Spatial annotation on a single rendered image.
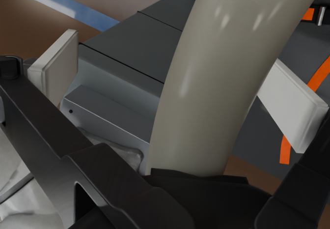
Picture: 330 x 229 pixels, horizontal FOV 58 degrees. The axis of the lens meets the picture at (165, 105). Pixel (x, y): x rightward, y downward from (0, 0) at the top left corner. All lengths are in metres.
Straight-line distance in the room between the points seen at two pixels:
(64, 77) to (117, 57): 0.58
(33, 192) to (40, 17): 1.42
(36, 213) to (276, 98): 0.46
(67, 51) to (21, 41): 1.87
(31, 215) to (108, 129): 0.23
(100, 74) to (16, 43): 1.42
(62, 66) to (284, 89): 0.13
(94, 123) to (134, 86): 0.12
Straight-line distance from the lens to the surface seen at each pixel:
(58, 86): 0.17
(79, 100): 0.70
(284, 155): 1.66
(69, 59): 0.19
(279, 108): 0.19
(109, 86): 0.71
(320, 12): 1.33
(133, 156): 0.66
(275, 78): 0.20
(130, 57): 0.77
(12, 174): 0.57
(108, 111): 0.69
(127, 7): 1.54
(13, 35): 2.08
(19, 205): 0.58
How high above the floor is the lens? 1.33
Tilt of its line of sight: 53 degrees down
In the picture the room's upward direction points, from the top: 144 degrees counter-clockwise
